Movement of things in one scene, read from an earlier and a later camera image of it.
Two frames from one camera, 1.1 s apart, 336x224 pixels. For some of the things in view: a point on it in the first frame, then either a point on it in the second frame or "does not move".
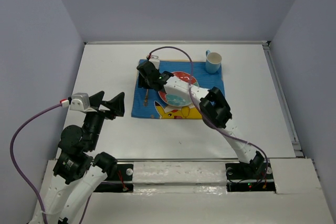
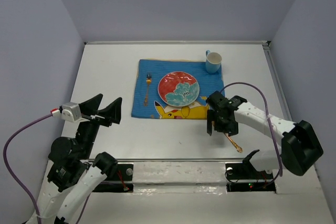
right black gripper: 142,82 -> 232,128
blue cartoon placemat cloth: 147,105 does not move
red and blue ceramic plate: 173,100 does not move
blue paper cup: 213,61 does not move
